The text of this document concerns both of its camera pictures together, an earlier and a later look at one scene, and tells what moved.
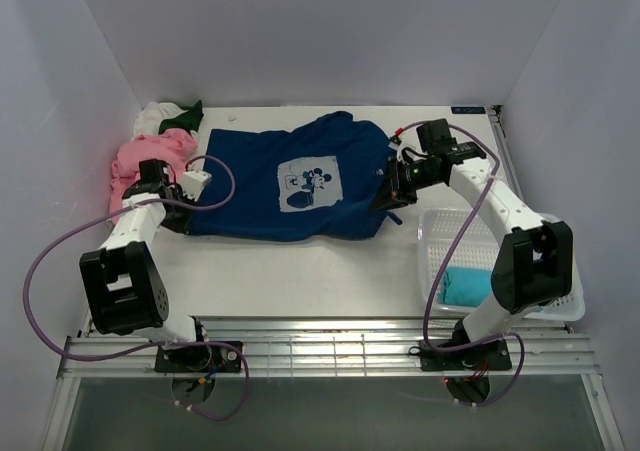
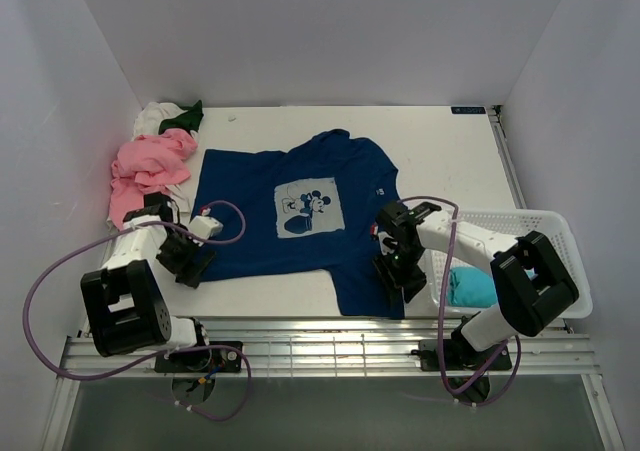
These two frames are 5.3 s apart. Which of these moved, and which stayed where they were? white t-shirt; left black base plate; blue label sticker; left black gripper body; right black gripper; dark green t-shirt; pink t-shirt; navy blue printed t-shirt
Moved: navy blue printed t-shirt; left black gripper body; right black gripper
Stayed: dark green t-shirt; left black base plate; blue label sticker; white t-shirt; pink t-shirt
